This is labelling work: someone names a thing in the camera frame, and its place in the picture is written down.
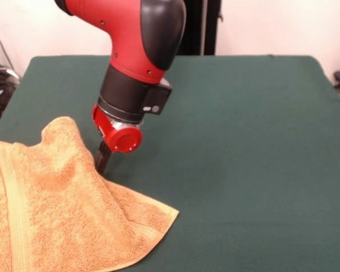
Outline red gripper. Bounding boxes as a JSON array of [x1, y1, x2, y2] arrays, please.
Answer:
[[91, 104, 144, 174]]

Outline orange terry towel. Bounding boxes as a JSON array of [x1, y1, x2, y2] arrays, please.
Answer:
[[0, 115, 180, 272]]

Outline dark green table cloth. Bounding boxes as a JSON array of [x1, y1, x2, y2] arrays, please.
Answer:
[[0, 55, 340, 272]]

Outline black cable pile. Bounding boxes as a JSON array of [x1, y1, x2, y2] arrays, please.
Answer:
[[0, 67, 20, 123]]

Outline white cable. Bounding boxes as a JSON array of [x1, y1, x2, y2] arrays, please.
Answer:
[[0, 66, 20, 80]]

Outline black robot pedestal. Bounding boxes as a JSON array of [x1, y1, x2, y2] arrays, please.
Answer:
[[177, 0, 224, 57]]

